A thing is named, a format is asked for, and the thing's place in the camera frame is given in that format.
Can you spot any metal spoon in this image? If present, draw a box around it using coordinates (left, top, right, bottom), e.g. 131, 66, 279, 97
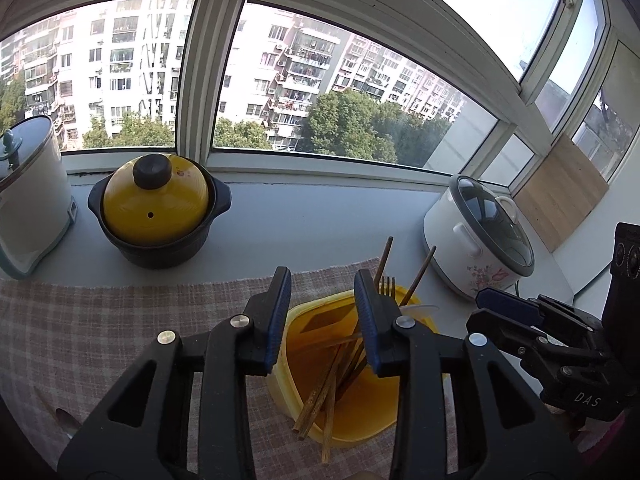
54, 408, 81, 439

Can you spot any metal fork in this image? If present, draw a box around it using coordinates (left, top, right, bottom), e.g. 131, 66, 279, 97
378, 275, 396, 300

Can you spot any wooden chopstick red tip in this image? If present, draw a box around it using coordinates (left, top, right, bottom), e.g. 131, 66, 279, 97
321, 344, 347, 466
297, 246, 437, 440
293, 321, 363, 439
34, 387, 58, 422

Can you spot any clear plastic spoon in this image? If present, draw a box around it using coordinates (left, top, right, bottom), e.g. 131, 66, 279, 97
400, 304, 439, 320

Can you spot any right gloved hand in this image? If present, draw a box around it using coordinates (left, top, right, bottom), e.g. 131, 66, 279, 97
573, 411, 627, 465

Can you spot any white floral rice cooker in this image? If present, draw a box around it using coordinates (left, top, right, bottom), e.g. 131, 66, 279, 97
423, 174, 535, 300

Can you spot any pink checkered cloth mat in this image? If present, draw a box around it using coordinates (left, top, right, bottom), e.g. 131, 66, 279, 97
0, 257, 459, 480

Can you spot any wooden cutting board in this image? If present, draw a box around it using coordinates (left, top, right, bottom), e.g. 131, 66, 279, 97
515, 134, 608, 252

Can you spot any yellow plastic utensil container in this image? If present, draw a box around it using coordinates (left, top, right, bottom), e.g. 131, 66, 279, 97
264, 288, 441, 449

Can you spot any black pot yellow lid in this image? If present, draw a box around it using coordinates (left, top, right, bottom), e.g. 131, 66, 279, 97
88, 153, 232, 270

